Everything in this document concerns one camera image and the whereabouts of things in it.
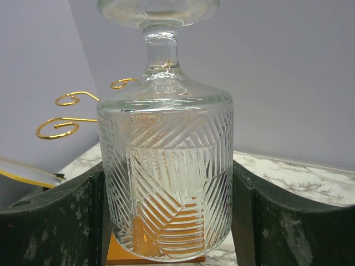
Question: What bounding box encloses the gold wire glass rack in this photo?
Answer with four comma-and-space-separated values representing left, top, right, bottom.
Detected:
35, 78, 206, 264

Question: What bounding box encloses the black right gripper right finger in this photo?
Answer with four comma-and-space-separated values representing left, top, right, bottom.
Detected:
231, 161, 354, 265

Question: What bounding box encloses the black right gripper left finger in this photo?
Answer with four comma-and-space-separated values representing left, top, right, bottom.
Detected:
1, 163, 111, 265

